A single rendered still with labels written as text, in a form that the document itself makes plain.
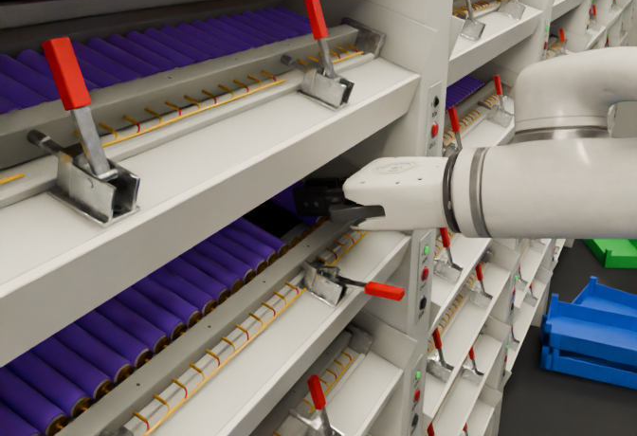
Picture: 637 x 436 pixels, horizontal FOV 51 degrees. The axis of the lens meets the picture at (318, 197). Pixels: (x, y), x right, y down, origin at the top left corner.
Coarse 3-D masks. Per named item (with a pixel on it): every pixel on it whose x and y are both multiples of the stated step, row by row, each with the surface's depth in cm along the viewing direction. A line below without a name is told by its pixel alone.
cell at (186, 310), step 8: (144, 280) 56; (152, 280) 56; (136, 288) 55; (144, 288) 55; (152, 288) 55; (160, 288) 55; (152, 296) 55; (160, 296) 55; (168, 296) 55; (176, 296) 55; (160, 304) 55; (168, 304) 55; (176, 304) 54; (184, 304) 55; (176, 312) 54; (184, 312) 54; (192, 312) 54; (184, 320) 54
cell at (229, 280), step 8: (192, 248) 61; (184, 256) 61; (192, 256) 60; (200, 256) 61; (192, 264) 60; (200, 264) 60; (208, 264) 60; (216, 264) 60; (208, 272) 60; (216, 272) 60; (224, 272) 60; (216, 280) 59; (224, 280) 59; (232, 280) 59; (232, 288) 59
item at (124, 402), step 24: (312, 240) 67; (336, 240) 71; (288, 264) 63; (264, 288) 59; (216, 312) 54; (240, 312) 55; (192, 336) 51; (216, 336) 53; (168, 360) 48; (192, 360) 51; (120, 384) 46; (144, 384) 46; (168, 384) 48; (96, 408) 43; (120, 408) 44; (168, 408) 47; (72, 432) 41; (96, 432) 42
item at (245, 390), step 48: (288, 240) 70; (384, 240) 76; (240, 336) 56; (288, 336) 58; (336, 336) 66; (192, 384) 50; (240, 384) 52; (288, 384) 57; (144, 432) 46; (192, 432) 47; (240, 432) 50
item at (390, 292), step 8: (336, 272) 62; (336, 280) 63; (344, 280) 63; (352, 280) 63; (360, 288) 62; (368, 288) 61; (376, 288) 61; (384, 288) 61; (392, 288) 61; (400, 288) 61; (376, 296) 61; (384, 296) 60; (392, 296) 60; (400, 296) 60
